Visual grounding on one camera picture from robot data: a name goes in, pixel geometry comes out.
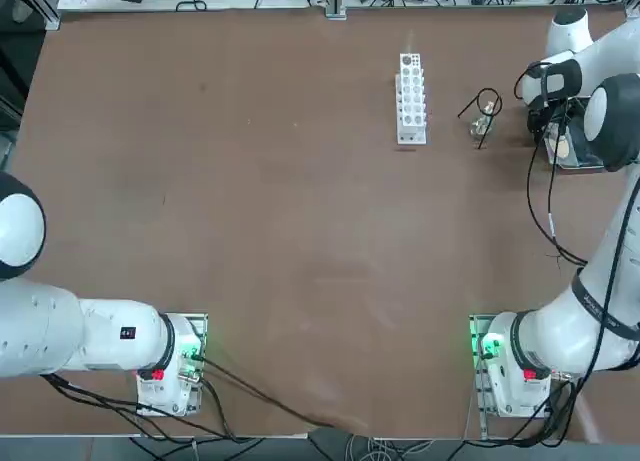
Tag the stainless steel tray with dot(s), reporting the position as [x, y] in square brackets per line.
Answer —
[577, 151]

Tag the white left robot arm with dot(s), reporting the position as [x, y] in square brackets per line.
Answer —
[40, 331]

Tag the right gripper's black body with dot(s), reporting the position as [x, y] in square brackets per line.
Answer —
[545, 123]

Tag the aluminium corner rail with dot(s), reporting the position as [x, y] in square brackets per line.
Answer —
[52, 21]

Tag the clear glass stirring rod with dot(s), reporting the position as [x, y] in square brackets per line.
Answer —
[411, 43]

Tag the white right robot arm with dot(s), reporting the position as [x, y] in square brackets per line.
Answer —
[565, 331]

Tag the aluminium profile post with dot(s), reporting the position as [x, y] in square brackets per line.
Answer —
[336, 1]

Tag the white test tube rack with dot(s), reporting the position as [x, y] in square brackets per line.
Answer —
[412, 136]

